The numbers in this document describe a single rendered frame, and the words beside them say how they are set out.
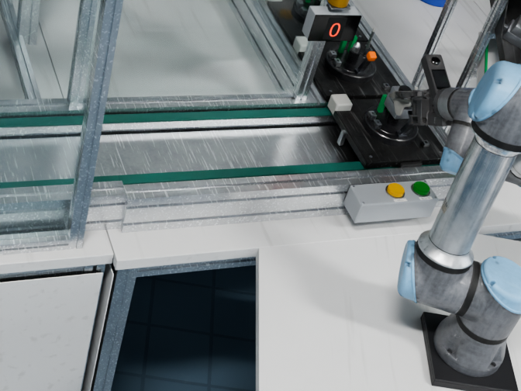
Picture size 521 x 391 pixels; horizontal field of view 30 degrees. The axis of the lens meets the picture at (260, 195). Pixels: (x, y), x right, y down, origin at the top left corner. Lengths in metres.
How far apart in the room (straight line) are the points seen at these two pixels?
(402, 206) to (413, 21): 1.04
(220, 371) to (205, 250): 0.96
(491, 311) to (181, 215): 0.69
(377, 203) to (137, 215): 0.55
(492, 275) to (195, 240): 0.65
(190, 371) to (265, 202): 0.95
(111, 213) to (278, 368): 0.49
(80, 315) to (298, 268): 0.50
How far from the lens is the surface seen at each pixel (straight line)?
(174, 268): 2.16
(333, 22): 2.30
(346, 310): 2.12
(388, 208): 2.27
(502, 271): 1.98
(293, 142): 2.40
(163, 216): 2.13
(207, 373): 3.02
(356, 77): 2.58
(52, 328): 2.23
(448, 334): 2.07
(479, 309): 1.97
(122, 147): 2.25
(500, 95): 1.73
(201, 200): 2.12
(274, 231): 2.23
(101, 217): 2.10
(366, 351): 2.06
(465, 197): 1.84
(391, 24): 3.13
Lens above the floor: 2.35
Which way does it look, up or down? 40 degrees down
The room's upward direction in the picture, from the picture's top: 18 degrees clockwise
